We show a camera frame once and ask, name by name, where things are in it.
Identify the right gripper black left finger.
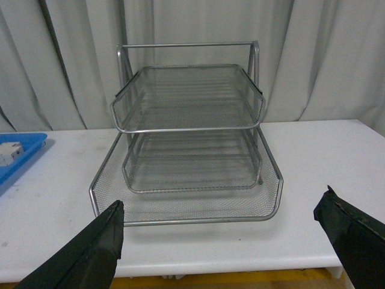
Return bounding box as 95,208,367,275
16,200,124,288

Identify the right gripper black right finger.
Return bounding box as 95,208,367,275
313,187,384,288

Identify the silver mesh letter rack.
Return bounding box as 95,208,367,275
89,41,283,226

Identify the blue plastic tray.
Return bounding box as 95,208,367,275
1,132,48,195

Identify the white circuit breaker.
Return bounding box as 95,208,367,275
0,142,24,167

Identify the white curtain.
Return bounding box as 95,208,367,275
1,1,384,134

